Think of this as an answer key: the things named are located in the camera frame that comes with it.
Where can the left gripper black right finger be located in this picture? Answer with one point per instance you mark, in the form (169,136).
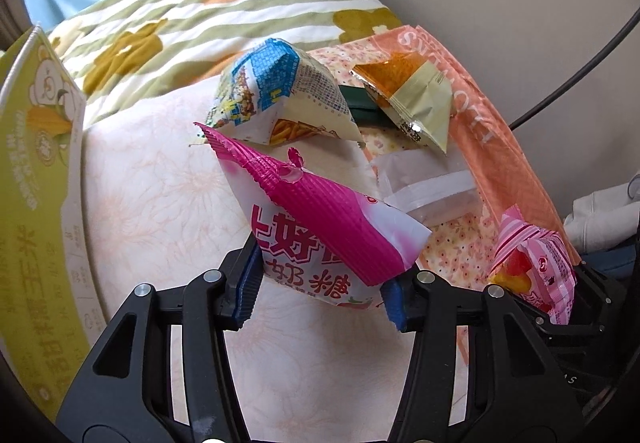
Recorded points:
(516,390)

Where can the small pink striped candy bag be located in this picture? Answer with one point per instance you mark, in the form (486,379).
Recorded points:
(532,262)

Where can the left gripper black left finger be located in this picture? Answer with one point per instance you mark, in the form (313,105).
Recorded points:
(160,370)

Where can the orange pink plastic bag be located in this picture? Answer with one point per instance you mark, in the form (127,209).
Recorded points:
(462,195)

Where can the magenta white milk candy bag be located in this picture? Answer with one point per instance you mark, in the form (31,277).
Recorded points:
(317,236)

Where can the green cardboard box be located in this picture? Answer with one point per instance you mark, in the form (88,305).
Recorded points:
(50,311)

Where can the blue yellow white snack bag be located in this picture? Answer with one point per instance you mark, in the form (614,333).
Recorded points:
(276,94)

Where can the floral striped quilt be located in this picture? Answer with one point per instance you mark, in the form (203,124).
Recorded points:
(120,52)

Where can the orange beige snack packet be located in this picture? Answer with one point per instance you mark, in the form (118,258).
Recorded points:
(414,94)

